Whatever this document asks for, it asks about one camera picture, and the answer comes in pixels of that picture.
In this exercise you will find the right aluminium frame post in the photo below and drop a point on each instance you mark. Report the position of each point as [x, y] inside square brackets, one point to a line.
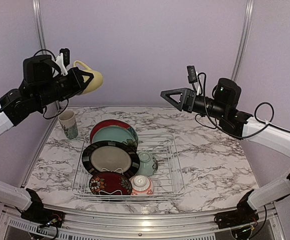
[244, 39]

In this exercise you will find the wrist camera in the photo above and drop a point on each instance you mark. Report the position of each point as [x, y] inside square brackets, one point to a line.
[63, 60]
[194, 80]

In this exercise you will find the dark red floral plate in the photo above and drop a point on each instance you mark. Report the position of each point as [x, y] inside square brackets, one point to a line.
[110, 183]

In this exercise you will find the yellow mug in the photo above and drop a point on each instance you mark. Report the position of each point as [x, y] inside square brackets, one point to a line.
[97, 80]

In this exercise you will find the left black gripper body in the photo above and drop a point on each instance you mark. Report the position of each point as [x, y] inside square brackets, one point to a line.
[73, 87]

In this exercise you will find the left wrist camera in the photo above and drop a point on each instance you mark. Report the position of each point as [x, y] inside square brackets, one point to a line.
[63, 60]

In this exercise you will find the pale green ceramic bowl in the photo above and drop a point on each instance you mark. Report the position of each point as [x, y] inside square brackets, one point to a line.
[148, 164]

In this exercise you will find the white wire dish rack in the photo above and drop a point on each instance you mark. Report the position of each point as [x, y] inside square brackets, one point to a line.
[168, 180]

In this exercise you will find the aluminium frame post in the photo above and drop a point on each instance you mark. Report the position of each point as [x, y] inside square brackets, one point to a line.
[244, 39]
[39, 23]

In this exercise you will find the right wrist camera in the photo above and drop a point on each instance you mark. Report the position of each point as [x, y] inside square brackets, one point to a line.
[194, 80]

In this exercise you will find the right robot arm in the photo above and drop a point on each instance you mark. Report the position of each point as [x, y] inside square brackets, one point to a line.
[242, 126]

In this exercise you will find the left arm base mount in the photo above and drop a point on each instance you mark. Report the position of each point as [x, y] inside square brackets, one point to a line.
[44, 216]

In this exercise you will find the black rimmed grey plate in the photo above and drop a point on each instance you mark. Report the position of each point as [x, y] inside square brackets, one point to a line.
[110, 156]

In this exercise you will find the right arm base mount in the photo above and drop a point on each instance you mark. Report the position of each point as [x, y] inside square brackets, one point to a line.
[227, 219]

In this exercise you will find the light teal plate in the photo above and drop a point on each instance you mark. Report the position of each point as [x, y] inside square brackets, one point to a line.
[127, 136]

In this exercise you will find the floral ceramic tumbler cup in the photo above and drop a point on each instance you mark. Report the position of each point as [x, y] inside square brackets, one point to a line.
[68, 123]

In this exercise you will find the aluminium front frame rail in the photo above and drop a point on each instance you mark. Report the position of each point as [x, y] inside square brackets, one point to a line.
[90, 225]

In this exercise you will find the left aluminium frame post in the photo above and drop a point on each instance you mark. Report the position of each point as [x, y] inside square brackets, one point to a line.
[39, 23]

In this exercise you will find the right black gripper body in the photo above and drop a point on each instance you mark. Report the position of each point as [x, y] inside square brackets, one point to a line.
[191, 101]

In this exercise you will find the white and pink bowl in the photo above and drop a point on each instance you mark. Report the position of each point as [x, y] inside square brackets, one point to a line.
[141, 185]

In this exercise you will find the red plate with teal flower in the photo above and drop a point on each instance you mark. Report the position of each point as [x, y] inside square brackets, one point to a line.
[106, 123]

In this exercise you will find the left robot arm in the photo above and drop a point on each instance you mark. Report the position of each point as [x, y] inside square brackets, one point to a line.
[45, 81]

